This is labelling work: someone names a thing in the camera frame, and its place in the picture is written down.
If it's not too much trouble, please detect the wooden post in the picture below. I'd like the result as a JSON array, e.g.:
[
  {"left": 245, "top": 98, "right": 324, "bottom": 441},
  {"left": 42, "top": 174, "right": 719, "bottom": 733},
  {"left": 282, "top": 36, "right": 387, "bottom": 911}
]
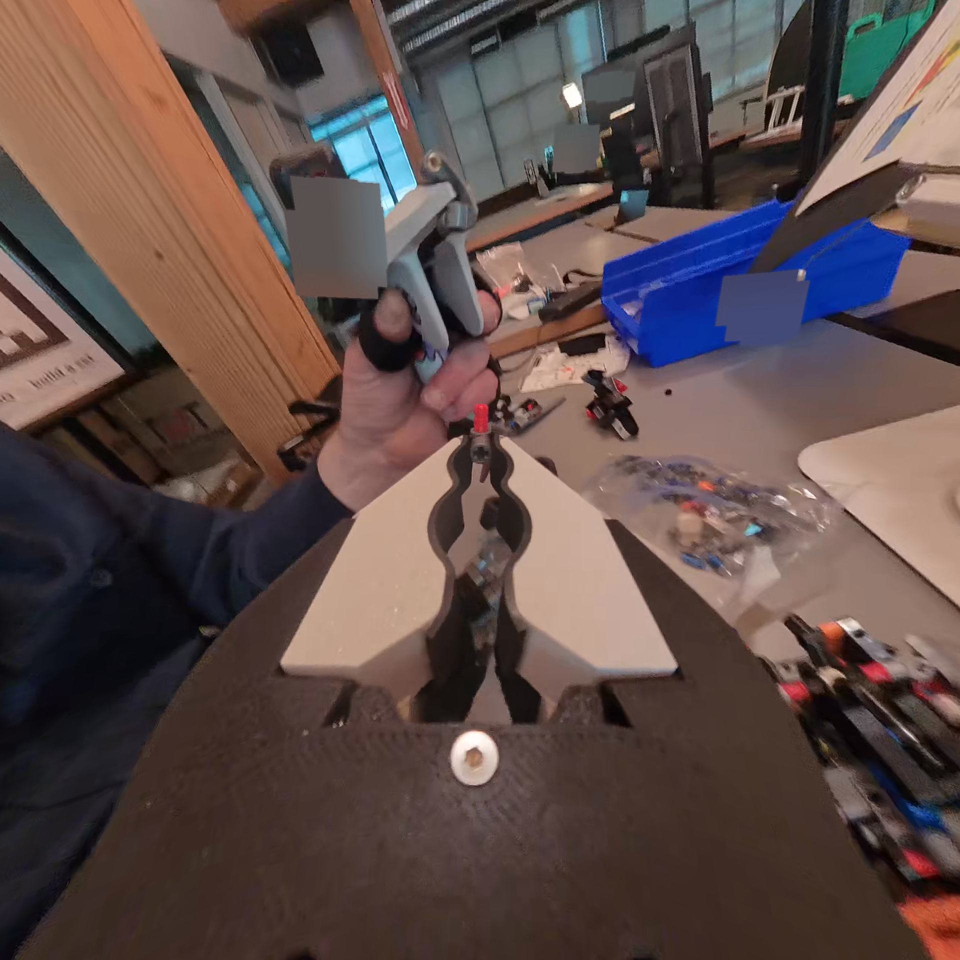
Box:
[{"left": 0, "top": 0, "right": 344, "bottom": 483}]

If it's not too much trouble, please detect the black framed marker sign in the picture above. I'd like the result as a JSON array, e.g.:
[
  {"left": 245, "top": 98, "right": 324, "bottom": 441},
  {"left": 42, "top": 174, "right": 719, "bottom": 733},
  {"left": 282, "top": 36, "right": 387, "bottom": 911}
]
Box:
[{"left": 0, "top": 246, "right": 130, "bottom": 434}]

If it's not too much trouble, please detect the black tripod handle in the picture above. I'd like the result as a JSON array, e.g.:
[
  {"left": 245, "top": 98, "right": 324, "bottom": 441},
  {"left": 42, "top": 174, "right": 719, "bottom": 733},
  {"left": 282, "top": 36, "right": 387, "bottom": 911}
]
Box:
[{"left": 277, "top": 397, "right": 344, "bottom": 471}]

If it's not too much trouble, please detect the person's dark blue jacket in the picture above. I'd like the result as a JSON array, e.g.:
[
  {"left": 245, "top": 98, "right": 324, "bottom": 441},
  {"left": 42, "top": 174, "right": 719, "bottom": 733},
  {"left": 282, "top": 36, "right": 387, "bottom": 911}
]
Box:
[{"left": 0, "top": 420, "right": 250, "bottom": 946}]

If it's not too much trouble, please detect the small black lego assembly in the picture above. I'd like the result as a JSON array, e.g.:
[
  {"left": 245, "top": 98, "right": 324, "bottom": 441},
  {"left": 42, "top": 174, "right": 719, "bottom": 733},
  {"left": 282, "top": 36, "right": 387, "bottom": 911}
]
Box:
[{"left": 583, "top": 369, "right": 642, "bottom": 441}]

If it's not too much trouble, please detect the white book stand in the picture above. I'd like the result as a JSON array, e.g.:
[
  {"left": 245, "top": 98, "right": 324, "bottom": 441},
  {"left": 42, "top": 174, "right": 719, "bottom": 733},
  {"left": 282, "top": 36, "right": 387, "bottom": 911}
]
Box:
[{"left": 797, "top": 161, "right": 960, "bottom": 610}]

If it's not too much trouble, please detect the small clear plastic bag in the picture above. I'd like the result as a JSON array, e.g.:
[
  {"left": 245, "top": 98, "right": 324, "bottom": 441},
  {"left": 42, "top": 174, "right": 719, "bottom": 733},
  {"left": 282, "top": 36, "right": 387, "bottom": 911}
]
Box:
[{"left": 474, "top": 242, "right": 528, "bottom": 291}]

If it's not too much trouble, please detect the black power adapter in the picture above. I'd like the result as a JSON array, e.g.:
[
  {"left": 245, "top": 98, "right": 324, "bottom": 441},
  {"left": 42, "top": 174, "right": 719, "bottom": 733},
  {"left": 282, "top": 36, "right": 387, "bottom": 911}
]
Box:
[{"left": 537, "top": 281, "right": 606, "bottom": 325}]

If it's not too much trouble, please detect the grey lego connector red pin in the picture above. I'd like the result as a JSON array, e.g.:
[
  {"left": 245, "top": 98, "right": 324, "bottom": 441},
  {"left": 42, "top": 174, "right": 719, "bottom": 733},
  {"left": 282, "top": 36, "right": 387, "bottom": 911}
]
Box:
[{"left": 465, "top": 403, "right": 499, "bottom": 483}]

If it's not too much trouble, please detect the blue plastic bin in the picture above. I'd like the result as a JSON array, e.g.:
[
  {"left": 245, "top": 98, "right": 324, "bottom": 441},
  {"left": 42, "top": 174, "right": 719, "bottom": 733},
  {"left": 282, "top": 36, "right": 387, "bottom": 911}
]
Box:
[{"left": 600, "top": 198, "right": 914, "bottom": 370}]

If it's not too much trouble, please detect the long wooden table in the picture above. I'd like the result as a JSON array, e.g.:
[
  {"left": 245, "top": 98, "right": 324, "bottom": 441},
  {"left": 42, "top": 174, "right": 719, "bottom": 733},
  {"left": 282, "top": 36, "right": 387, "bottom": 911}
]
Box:
[{"left": 463, "top": 180, "right": 618, "bottom": 254}]

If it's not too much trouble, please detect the lego car chassis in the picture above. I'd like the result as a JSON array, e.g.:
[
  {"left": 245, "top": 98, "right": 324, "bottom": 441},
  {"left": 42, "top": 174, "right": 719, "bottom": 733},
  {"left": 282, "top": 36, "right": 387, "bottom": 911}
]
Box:
[{"left": 756, "top": 613, "right": 960, "bottom": 960}]

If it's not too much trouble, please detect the person's left hand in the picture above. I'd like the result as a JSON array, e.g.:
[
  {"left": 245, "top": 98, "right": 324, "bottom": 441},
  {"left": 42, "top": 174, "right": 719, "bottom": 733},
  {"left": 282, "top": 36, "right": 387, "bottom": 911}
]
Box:
[{"left": 317, "top": 287, "right": 504, "bottom": 514}]

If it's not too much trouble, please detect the black curved chair back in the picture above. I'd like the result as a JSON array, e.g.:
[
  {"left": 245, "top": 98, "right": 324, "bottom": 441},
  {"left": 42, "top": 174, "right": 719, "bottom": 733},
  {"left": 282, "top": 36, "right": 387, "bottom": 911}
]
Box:
[{"left": 763, "top": 0, "right": 816, "bottom": 100}]

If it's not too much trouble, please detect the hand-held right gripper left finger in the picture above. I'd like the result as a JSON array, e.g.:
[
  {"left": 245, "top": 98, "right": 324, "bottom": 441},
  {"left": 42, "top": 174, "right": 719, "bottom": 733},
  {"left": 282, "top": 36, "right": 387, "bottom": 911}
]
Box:
[{"left": 281, "top": 439, "right": 471, "bottom": 714}]

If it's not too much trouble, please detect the black metal pole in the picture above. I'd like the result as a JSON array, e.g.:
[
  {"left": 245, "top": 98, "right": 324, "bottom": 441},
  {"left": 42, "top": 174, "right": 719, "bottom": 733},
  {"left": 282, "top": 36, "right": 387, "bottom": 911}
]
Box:
[{"left": 797, "top": 0, "right": 850, "bottom": 190}]

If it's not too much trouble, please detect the black monitor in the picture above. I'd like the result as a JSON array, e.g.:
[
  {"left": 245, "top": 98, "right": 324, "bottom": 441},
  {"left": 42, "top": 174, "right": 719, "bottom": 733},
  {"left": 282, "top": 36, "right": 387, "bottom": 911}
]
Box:
[{"left": 579, "top": 56, "right": 648, "bottom": 126}]

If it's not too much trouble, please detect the brown cardboard box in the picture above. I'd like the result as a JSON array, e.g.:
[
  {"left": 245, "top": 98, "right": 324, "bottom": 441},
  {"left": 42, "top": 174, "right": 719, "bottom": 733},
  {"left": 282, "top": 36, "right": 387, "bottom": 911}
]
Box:
[{"left": 45, "top": 366, "right": 265, "bottom": 505}]

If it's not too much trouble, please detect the plastic bag of lego parts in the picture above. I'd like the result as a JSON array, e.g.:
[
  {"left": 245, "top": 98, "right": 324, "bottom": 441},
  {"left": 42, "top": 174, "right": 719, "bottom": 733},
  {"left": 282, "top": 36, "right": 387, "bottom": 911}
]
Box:
[{"left": 579, "top": 452, "right": 843, "bottom": 610}]

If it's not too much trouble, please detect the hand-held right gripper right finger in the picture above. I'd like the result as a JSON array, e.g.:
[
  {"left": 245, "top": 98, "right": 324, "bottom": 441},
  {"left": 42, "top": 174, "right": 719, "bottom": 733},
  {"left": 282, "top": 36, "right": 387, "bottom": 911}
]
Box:
[{"left": 489, "top": 435, "right": 680, "bottom": 711}]

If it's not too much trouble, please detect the person's left forearm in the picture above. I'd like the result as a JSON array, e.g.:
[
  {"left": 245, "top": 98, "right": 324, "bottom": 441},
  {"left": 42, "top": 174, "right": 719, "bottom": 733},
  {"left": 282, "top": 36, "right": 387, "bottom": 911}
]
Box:
[{"left": 216, "top": 465, "right": 355, "bottom": 625}]

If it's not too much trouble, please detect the lego sticker sheet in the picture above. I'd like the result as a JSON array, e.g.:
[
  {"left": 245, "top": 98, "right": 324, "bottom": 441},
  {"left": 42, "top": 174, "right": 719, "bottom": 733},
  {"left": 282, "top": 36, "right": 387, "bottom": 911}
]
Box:
[{"left": 517, "top": 333, "right": 633, "bottom": 394}]

